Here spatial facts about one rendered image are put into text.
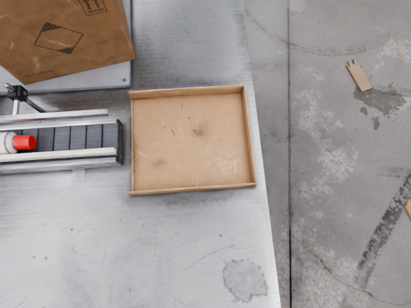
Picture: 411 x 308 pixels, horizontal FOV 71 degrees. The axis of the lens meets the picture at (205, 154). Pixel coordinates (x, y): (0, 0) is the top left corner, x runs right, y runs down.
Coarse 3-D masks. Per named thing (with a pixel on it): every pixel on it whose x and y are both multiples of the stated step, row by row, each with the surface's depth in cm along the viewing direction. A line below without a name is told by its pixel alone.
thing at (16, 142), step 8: (0, 136) 63; (8, 136) 64; (16, 136) 64; (24, 136) 64; (32, 136) 66; (0, 144) 63; (8, 144) 63; (16, 144) 64; (24, 144) 64; (32, 144) 66; (0, 152) 64; (8, 152) 64; (16, 152) 66
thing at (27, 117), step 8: (48, 112) 61; (56, 112) 61; (64, 112) 61; (72, 112) 61; (80, 112) 61; (88, 112) 61; (96, 112) 61; (104, 112) 62; (0, 120) 61; (8, 120) 61; (16, 120) 62; (24, 120) 62; (32, 120) 62
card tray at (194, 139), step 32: (160, 96) 76; (192, 96) 77; (224, 96) 77; (160, 128) 74; (192, 128) 74; (224, 128) 74; (160, 160) 72; (192, 160) 72; (224, 160) 72; (128, 192) 66; (160, 192) 69
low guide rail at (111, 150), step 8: (40, 152) 64; (48, 152) 64; (56, 152) 64; (64, 152) 64; (72, 152) 64; (80, 152) 64; (88, 152) 64; (96, 152) 64; (104, 152) 64; (112, 152) 64; (0, 160) 64; (8, 160) 64; (16, 160) 65; (24, 160) 65
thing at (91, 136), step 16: (32, 128) 69; (48, 128) 69; (64, 128) 69; (80, 128) 69; (96, 128) 69; (112, 128) 69; (48, 144) 68; (64, 144) 68; (80, 144) 68; (96, 144) 68; (112, 144) 68; (32, 160) 67; (48, 160) 67
